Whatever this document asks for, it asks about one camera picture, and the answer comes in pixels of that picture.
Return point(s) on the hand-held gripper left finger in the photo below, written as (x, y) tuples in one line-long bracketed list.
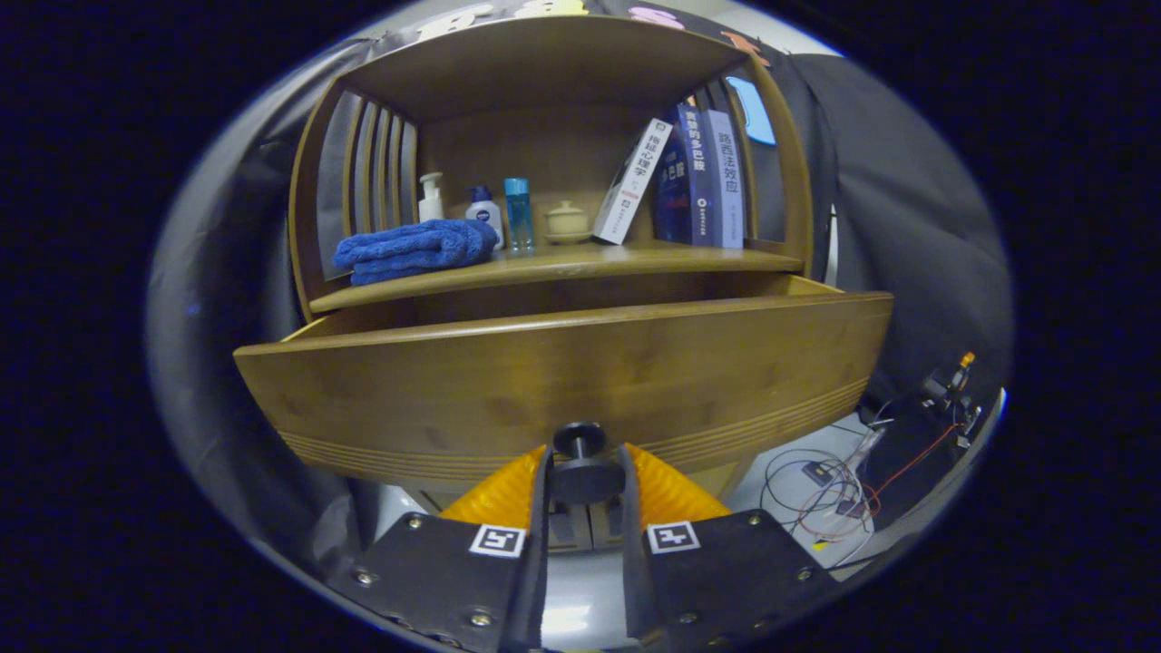
[(535, 599)]

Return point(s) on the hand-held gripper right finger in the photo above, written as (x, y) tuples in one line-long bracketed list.
[(635, 589)]

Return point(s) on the wooden drawer with black knob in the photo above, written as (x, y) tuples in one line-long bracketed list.
[(544, 372)]

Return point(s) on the wooden cabinet door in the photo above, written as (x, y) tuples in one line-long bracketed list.
[(606, 526), (570, 531)]

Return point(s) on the wooden countertop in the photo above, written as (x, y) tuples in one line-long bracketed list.
[(590, 258)]

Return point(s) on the wooden cabinet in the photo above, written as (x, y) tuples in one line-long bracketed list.
[(544, 154)]

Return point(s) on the folded blue towel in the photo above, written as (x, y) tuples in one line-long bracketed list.
[(417, 249)]

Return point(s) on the beige lidded teacup with saucer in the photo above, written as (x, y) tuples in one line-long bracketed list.
[(568, 222)]

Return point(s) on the clear blue glass bottle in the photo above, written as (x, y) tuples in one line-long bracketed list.
[(519, 218)]

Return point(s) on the white bottle with blue cap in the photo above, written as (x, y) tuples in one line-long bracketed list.
[(485, 218)]

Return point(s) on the white book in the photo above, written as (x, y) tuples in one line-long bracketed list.
[(630, 186)]

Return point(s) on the white pump bottle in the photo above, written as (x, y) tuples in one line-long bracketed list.
[(431, 204)]

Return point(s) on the dark blue book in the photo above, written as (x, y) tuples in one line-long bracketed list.
[(689, 181)]

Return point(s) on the light grey-blue book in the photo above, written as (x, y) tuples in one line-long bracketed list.
[(727, 181)]

